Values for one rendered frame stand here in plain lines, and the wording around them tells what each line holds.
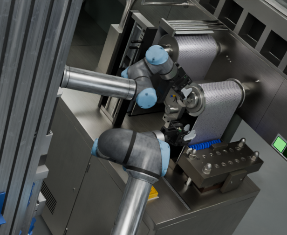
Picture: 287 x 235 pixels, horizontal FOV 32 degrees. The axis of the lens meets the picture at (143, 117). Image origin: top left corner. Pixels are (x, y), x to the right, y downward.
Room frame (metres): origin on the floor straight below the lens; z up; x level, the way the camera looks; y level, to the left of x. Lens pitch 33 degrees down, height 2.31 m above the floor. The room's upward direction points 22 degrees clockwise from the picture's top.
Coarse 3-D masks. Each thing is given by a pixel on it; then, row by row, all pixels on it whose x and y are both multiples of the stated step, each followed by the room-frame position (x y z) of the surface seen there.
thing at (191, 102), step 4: (192, 92) 1.87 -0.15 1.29; (188, 96) 1.88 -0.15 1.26; (192, 96) 1.86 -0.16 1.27; (196, 96) 1.86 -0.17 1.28; (184, 100) 1.88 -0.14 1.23; (188, 100) 1.87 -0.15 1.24; (192, 100) 1.86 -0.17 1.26; (196, 100) 1.85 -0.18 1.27; (188, 104) 1.86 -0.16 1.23; (192, 104) 1.85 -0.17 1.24; (196, 104) 1.85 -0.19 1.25
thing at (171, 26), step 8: (160, 24) 2.08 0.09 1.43; (168, 24) 2.05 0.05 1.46; (176, 24) 2.09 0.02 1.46; (184, 24) 2.12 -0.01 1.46; (192, 24) 2.16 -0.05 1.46; (200, 24) 2.20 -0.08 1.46; (208, 24) 2.23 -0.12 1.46; (216, 24) 2.27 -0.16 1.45; (168, 32) 2.04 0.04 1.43; (176, 32) 2.05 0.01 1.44; (184, 32) 2.08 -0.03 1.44; (192, 32) 2.12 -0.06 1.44; (200, 32) 2.15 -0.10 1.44; (208, 32) 2.19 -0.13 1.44
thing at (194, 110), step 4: (188, 88) 1.90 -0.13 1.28; (192, 88) 1.89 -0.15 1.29; (196, 88) 1.88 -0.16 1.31; (196, 92) 1.87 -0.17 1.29; (200, 92) 1.87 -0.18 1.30; (200, 96) 1.85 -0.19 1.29; (200, 100) 1.85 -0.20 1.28; (200, 104) 1.84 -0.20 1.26; (188, 108) 1.87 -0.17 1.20; (192, 108) 1.86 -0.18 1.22; (196, 108) 1.85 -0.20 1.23; (200, 108) 1.84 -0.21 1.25; (192, 112) 1.85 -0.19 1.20
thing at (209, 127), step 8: (224, 112) 1.96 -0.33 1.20; (232, 112) 2.01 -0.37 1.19; (200, 120) 1.86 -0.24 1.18; (208, 120) 1.90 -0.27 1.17; (216, 120) 1.94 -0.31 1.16; (224, 120) 1.98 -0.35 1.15; (192, 128) 1.85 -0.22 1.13; (200, 128) 1.88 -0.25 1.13; (208, 128) 1.92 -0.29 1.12; (216, 128) 1.96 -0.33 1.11; (224, 128) 2.01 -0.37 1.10; (200, 136) 1.90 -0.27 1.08; (208, 136) 1.94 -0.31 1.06; (216, 136) 1.99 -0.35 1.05; (192, 144) 1.88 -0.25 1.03
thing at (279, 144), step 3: (279, 138) 1.92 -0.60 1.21; (276, 141) 1.93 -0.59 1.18; (279, 141) 1.92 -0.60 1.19; (282, 141) 1.91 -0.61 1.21; (276, 144) 1.92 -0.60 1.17; (279, 144) 1.91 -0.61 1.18; (282, 144) 1.91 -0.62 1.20; (285, 144) 1.90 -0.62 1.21; (276, 147) 1.92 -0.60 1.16; (279, 147) 1.91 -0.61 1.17; (282, 147) 1.90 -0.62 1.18; (279, 150) 1.90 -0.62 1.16
